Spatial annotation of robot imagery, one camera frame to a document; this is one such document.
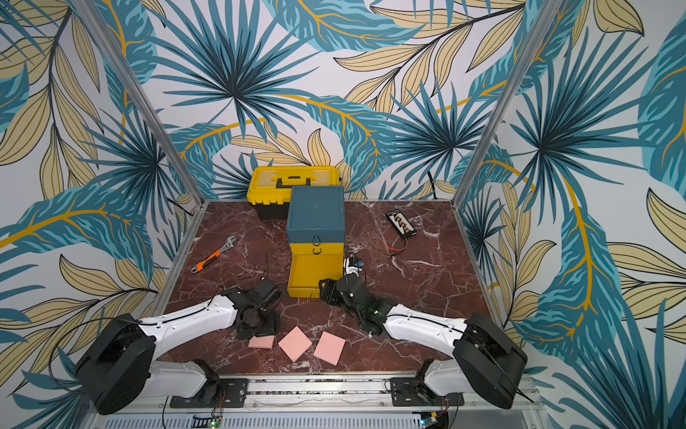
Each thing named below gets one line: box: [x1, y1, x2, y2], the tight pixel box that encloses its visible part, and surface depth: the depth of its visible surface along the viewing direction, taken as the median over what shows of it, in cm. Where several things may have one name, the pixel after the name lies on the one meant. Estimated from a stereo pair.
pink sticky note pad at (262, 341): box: [248, 335, 275, 349], surface depth 82 cm
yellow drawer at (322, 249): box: [290, 243, 345, 256], surface depth 92 cm
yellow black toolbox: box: [246, 165, 342, 219], surface depth 105 cm
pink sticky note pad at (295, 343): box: [277, 325, 313, 363], surface depth 84 cm
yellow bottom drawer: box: [286, 253, 344, 299], surface depth 95 cm
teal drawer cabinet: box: [286, 185, 346, 277], surface depth 88 cm
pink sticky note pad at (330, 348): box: [313, 330, 346, 367], surface depth 84 cm
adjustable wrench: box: [191, 235, 239, 274], surface depth 102 cm
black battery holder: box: [384, 209, 418, 238], surface depth 112 cm
